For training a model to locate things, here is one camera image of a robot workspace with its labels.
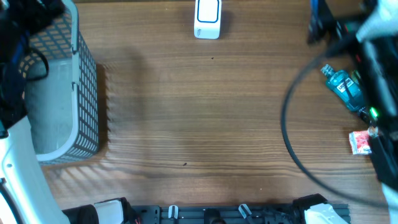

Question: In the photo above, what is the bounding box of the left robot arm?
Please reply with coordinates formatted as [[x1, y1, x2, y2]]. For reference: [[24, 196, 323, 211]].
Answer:
[[1, 1, 141, 223]]

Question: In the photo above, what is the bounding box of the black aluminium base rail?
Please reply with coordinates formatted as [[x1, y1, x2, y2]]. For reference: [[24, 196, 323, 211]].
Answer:
[[132, 203, 306, 224]]

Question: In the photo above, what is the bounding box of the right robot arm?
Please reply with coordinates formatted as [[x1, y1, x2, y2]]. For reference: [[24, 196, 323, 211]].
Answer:
[[280, 0, 397, 223]]

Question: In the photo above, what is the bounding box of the red white small box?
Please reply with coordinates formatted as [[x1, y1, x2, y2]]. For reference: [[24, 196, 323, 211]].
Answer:
[[349, 131, 371, 155]]

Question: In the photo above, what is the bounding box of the grey plastic mesh basket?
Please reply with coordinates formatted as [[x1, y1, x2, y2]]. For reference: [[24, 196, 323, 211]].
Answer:
[[19, 0, 99, 166]]

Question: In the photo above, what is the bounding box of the white barcode scanner box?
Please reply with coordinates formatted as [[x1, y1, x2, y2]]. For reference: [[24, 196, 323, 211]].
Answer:
[[193, 0, 222, 39]]

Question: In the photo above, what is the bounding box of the blue mouthwash bottle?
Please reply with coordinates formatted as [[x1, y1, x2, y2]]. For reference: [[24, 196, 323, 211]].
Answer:
[[321, 64, 365, 112]]

